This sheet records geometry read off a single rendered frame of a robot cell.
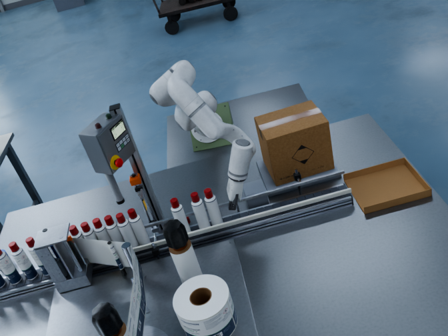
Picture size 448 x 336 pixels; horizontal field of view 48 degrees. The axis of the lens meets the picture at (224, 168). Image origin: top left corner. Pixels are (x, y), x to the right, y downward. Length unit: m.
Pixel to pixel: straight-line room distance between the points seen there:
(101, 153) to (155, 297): 0.60
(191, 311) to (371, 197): 1.00
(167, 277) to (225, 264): 0.24
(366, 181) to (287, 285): 0.69
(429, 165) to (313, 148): 1.66
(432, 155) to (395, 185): 1.64
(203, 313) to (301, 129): 0.99
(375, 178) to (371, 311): 0.75
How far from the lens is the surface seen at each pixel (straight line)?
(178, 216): 2.15
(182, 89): 2.01
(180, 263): 1.93
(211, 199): 2.13
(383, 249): 2.10
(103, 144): 1.99
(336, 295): 1.95
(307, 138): 2.34
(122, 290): 2.14
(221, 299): 1.75
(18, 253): 2.33
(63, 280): 2.22
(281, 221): 2.23
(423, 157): 3.98
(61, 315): 2.19
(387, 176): 2.44
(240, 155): 2.00
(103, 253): 2.17
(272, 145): 2.30
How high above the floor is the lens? 2.33
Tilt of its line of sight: 34 degrees down
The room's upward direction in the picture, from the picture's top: 16 degrees counter-clockwise
